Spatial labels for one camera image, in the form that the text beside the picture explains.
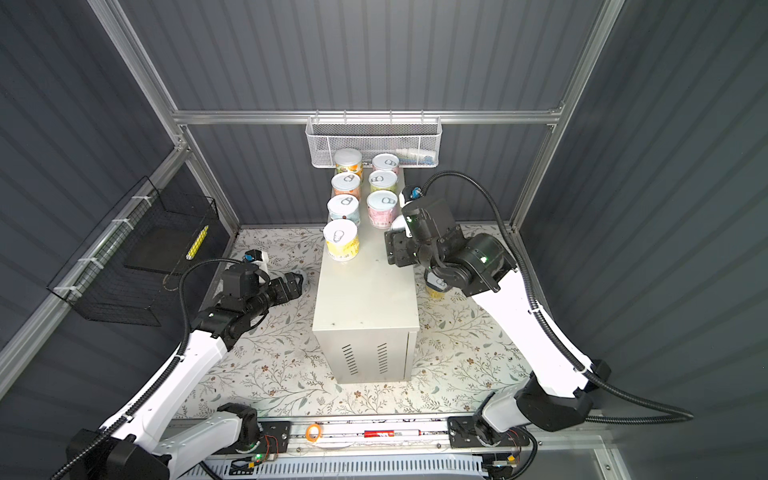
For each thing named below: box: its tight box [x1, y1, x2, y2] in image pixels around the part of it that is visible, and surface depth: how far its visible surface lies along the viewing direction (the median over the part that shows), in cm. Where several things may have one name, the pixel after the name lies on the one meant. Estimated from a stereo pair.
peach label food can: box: [331, 172, 361, 199], surface depth 77 cm
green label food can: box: [368, 170, 398, 194], surface depth 77 cm
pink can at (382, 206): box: [367, 190, 399, 230], surface depth 72 cm
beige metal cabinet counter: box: [312, 168, 419, 384], surface depth 65 cm
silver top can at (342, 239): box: [323, 218, 360, 262], surface depth 66 cm
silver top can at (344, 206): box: [326, 194, 360, 224], surface depth 71 cm
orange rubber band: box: [305, 423, 323, 443], surface depth 75 cm
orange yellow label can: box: [333, 148, 364, 179], surface depth 80 cm
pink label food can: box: [372, 152, 400, 174], surface depth 82 cm
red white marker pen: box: [363, 430, 421, 438], surface depth 75 cm
